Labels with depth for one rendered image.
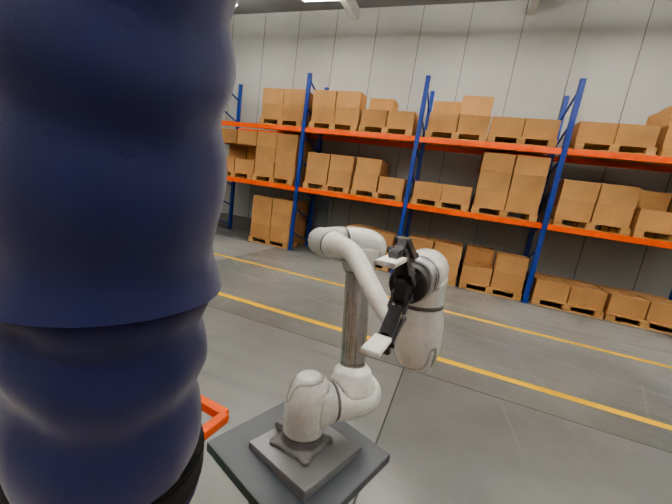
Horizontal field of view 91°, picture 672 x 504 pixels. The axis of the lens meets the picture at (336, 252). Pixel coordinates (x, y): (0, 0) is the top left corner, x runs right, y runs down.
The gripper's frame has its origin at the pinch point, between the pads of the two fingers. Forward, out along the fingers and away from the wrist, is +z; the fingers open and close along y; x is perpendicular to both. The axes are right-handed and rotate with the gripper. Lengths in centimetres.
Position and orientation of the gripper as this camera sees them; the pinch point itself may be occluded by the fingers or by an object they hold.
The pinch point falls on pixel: (378, 308)
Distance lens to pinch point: 49.0
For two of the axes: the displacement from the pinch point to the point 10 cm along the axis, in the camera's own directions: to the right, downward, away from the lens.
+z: -4.4, 1.1, -8.9
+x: -8.9, -2.1, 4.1
